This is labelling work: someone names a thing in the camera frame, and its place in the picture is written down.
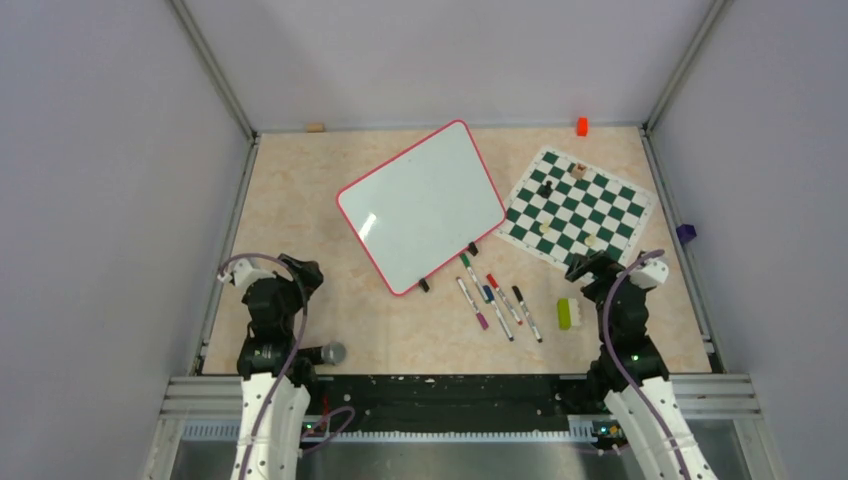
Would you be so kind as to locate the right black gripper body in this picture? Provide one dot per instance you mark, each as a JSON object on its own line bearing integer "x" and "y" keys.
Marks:
{"x": 602, "y": 266}

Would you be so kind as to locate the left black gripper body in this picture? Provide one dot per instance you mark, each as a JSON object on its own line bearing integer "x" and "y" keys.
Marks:
{"x": 304, "y": 281}

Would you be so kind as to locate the pink framed whiteboard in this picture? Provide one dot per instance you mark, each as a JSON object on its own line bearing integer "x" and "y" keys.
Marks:
{"x": 419, "y": 210}

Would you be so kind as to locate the magenta whiteboard marker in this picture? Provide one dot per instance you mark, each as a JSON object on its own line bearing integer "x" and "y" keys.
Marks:
{"x": 473, "y": 305}

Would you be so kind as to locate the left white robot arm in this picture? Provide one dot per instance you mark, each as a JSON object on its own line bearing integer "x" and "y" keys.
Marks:
{"x": 274, "y": 370}

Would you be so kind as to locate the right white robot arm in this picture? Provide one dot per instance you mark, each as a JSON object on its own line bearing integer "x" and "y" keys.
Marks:
{"x": 629, "y": 377}

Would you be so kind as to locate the black whiteboard marker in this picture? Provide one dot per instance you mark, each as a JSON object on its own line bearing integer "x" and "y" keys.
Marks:
{"x": 529, "y": 319}

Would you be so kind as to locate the red whiteboard marker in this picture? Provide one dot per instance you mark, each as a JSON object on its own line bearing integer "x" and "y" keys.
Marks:
{"x": 493, "y": 283}

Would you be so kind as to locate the blue whiteboard marker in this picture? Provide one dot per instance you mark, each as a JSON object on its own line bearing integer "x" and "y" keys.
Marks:
{"x": 489, "y": 295}

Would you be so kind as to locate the green whiteboard marker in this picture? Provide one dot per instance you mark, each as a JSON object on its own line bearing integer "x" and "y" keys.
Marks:
{"x": 466, "y": 262}

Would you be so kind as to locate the green white toy brick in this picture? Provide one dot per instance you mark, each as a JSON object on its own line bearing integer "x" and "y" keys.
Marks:
{"x": 568, "y": 313}

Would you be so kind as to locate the green white chessboard mat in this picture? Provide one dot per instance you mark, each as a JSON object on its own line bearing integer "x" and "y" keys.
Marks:
{"x": 612, "y": 209}

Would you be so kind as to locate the black grey microphone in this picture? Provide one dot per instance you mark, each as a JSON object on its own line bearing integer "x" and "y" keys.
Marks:
{"x": 332, "y": 353}

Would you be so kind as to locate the purple block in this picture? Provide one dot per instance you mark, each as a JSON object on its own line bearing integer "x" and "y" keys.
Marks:
{"x": 686, "y": 233}

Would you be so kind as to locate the wooden cube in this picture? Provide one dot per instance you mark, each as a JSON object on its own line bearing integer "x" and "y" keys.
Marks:
{"x": 579, "y": 172}

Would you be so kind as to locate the orange block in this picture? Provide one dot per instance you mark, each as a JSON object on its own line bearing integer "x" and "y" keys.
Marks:
{"x": 582, "y": 127}

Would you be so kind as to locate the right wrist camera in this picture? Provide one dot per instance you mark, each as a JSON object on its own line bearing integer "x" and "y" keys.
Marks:
{"x": 650, "y": 274}

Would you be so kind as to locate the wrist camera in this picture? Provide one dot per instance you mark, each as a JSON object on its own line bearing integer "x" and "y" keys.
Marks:
{"x": 243, "y": 273}
{"x": 650, "y": 274}

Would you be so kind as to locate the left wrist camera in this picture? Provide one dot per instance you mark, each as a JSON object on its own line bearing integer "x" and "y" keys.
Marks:
{"x": 243, "y": 273}

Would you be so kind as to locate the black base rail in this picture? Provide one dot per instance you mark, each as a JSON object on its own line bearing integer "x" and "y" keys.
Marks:
{"x": 454, "y": 403}

